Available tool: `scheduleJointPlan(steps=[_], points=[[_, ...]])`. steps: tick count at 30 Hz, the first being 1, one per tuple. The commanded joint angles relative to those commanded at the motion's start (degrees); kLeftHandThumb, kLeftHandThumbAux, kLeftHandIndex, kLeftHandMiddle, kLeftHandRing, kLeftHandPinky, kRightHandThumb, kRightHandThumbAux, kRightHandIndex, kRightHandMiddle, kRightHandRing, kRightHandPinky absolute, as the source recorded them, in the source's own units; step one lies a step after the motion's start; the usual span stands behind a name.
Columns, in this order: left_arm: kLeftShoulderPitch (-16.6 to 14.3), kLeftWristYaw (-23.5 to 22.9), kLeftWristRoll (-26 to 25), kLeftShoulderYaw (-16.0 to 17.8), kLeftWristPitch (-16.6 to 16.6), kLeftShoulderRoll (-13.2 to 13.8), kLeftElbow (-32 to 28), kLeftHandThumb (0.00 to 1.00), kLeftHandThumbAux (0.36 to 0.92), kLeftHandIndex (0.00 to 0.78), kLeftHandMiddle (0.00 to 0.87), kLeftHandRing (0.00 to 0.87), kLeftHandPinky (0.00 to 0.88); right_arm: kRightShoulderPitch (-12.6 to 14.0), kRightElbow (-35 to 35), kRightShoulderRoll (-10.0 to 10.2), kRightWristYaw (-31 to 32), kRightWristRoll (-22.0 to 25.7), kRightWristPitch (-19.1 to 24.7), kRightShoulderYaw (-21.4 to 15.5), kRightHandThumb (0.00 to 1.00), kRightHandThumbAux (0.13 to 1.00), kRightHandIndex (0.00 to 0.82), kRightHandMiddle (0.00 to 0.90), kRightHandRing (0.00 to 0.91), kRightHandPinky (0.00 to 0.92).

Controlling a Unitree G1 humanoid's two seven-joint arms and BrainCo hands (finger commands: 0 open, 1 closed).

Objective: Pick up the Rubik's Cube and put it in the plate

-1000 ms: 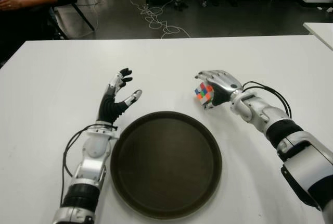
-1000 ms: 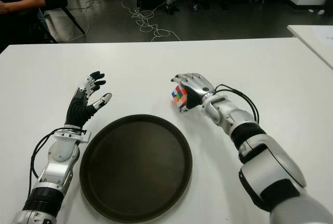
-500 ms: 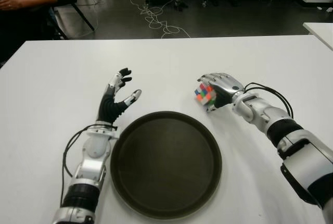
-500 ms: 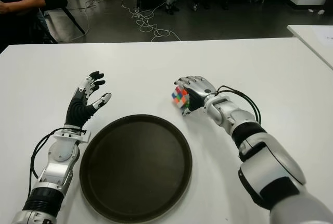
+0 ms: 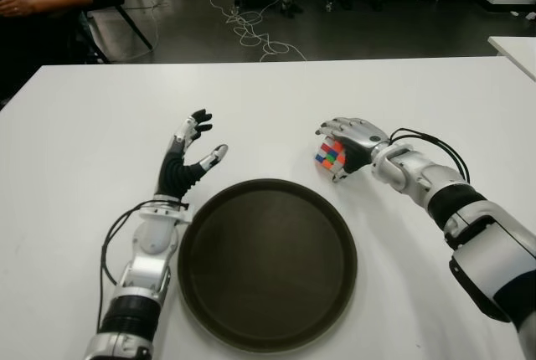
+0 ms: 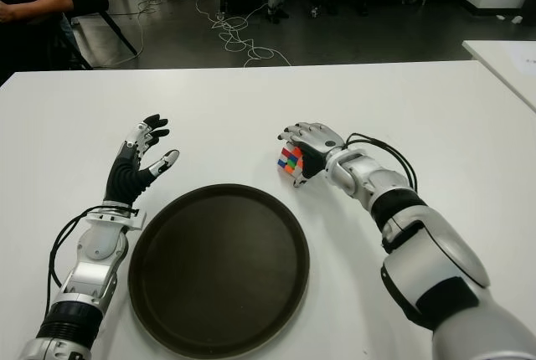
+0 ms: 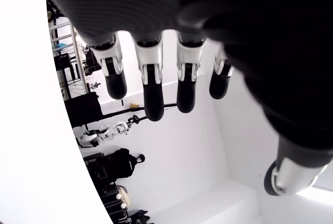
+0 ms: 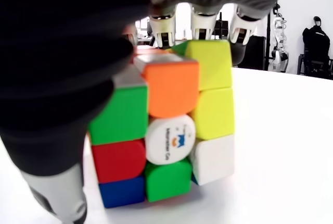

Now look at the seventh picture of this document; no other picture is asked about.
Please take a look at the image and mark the black monitor panel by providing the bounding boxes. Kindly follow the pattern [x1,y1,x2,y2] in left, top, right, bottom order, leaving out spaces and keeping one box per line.
[64,91,103,127]

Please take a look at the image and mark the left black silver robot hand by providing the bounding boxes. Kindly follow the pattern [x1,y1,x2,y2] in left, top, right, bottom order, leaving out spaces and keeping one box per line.
[31,0,333,196]

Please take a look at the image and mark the beige rounded object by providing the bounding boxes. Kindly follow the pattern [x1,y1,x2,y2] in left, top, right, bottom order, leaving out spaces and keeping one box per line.
[116,185,129,209]

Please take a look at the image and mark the black swivel chair base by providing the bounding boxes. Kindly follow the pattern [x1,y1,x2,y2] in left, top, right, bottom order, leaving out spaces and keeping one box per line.
[129,209,151,224]

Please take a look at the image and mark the metal shelf rack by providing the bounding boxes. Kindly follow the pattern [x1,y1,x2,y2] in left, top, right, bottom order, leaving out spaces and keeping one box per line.
[46,0,101,99]

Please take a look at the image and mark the white silver humanoid robot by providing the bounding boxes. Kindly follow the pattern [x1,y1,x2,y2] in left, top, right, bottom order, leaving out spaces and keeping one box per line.
[76,121,131,148]

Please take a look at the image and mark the black stacked chair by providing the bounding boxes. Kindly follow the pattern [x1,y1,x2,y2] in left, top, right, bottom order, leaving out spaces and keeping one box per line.
[83,152,115,187]

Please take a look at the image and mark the black gantry pole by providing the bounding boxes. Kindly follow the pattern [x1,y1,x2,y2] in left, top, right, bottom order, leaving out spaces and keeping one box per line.
[100,102,180,122]

